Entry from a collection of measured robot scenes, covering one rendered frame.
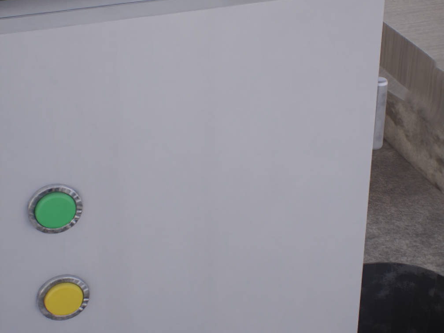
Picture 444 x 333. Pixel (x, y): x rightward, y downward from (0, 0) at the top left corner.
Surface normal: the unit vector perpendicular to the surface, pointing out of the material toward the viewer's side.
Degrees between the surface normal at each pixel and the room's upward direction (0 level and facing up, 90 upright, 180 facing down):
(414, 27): 2
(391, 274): 81
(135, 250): 90
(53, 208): 90
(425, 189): 0
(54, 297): 90
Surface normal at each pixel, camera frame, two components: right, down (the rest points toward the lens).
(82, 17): 0.00, -0.88
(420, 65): -0.95, 0.17
